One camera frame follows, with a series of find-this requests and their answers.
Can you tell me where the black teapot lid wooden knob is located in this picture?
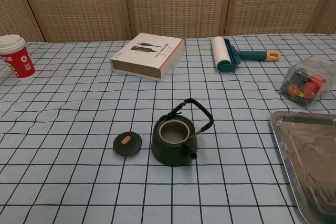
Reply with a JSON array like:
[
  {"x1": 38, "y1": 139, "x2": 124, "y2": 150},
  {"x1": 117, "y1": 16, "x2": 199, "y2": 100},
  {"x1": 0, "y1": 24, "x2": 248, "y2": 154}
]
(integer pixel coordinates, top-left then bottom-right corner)
[{"x1": 113, "y1": 131, "x2": 143, "y2": 156}]

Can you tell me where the black cast iron teapot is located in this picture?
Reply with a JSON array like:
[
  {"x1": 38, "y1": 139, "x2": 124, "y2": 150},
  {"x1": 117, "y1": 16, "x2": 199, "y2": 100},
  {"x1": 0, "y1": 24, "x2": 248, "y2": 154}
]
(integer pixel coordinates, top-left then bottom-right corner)
[{"x1": 151, "y1": 98, "x2": 214, "y2": 166}]

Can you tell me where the red paper cup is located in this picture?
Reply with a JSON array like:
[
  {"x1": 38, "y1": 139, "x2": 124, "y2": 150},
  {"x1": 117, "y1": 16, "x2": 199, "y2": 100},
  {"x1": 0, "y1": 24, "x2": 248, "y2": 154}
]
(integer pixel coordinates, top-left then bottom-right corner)
[{"x1": 0, "y1": 34, "x2": 36, "y2": 80}]

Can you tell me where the white cardboard product box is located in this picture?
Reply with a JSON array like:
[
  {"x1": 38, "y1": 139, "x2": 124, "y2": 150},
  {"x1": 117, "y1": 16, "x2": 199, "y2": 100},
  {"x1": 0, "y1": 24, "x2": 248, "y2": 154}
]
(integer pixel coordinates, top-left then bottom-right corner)
[{"x1": 109, "y1": 33, "x2": 187, "y2": 81}]

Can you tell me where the teal lint roller yellow tip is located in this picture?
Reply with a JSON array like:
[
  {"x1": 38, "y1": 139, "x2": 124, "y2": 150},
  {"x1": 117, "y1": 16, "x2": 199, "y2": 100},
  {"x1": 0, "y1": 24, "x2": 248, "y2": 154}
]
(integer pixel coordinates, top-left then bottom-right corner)
[{"x1": 212, "y1": 36, "x2": 281, "y2": 74}]

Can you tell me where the woven rattan folding screen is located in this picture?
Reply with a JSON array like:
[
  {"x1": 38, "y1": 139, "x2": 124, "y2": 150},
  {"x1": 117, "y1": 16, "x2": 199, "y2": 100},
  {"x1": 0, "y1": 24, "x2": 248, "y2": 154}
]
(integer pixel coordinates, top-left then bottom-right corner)
[{"x1": 0, "y1": 0, "x2": 336, "y2": 43}]

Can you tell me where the blue checked tablecloth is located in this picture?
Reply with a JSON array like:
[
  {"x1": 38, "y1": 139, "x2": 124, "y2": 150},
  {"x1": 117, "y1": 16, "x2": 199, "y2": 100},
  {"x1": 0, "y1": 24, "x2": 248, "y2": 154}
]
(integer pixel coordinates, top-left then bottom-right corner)
[{"x1": 0, "y1": 33, "x2": 336, "y2": 224}]

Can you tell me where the clear box with red items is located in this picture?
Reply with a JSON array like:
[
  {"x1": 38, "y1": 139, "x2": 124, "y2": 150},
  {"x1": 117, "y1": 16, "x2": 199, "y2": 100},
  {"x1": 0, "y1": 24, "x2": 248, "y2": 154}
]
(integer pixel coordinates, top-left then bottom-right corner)
[{"x1": 278, "y1": 55, "x2": 336, "y2": 109}]

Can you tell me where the stainless steel tray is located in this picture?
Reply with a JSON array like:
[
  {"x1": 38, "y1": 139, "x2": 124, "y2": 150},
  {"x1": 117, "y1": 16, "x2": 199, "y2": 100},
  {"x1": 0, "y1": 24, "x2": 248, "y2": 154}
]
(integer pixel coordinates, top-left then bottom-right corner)
[{"x1": 270, "y1": 111, "x2": 336, "y2": 224}]

